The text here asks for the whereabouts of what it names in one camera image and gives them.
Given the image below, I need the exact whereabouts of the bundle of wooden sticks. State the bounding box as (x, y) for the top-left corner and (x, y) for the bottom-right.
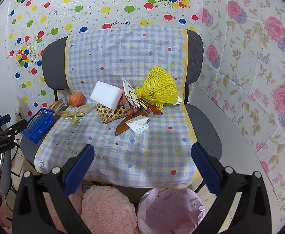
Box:
(49, 99), (67, 113)

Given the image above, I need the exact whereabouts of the pink trash bag bin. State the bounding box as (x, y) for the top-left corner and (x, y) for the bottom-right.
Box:
(137, 188), (206, 234)

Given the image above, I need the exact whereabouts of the white folded paper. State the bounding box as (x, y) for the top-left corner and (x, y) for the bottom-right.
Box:
(125, 116), (150, 135)

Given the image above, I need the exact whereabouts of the blue plastic basket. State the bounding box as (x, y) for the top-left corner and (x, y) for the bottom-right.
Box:
(21, 108), (55, 144)

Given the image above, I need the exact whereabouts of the yellow crumpled wrapper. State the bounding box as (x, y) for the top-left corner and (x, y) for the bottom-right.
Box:
(53, 105), (94, 123)

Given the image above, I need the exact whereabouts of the grey padded chair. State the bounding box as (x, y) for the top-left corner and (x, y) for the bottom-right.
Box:
(21, 26), (223, 195)

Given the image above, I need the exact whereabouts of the silver snack packet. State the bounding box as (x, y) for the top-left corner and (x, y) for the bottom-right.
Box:
(122, 77), (141, 108)

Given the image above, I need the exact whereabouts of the balloon print plastic sheet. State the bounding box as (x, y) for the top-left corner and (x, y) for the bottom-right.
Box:
(7, 0), (204, 117)

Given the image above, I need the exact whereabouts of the blue checkered blanket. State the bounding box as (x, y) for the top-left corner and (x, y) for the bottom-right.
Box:
(35, 25), (202, 188)

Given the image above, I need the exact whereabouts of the floral print sheet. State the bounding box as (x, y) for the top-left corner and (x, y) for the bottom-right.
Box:
(196, 0), (285, 227)

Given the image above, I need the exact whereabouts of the white foam block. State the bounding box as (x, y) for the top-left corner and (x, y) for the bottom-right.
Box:
(90, 81), (123, 110)

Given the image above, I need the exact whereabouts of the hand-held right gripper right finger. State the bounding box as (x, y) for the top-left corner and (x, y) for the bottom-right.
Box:
(191, 142), (272, 234)

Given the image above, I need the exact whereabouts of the woven bamboo basket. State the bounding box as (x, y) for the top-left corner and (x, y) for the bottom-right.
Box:
(95, 104), (131, 124)

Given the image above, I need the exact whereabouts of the yellow foam fruit net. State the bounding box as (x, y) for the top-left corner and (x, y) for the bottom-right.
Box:
(136, 66), (179, 110)

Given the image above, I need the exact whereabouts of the brown snack wrapper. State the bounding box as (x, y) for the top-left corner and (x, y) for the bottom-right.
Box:
(139, 99), (163, 117)

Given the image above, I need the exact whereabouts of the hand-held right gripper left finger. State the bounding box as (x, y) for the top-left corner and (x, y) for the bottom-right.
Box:
(12, 144), (95, 234)

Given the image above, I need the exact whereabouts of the red apple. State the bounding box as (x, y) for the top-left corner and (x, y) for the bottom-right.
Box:
(69, 92), (87, 107)

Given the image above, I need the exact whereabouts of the brown curved wooden piece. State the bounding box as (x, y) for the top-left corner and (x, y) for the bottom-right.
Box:
(115, 112), (149, 136)

